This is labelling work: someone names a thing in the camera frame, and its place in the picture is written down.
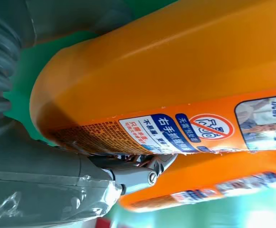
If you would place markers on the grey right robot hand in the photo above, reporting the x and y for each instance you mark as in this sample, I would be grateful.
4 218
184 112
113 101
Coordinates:
45 182

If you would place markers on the green table mat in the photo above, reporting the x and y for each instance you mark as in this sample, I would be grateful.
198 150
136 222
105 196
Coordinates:
21 94

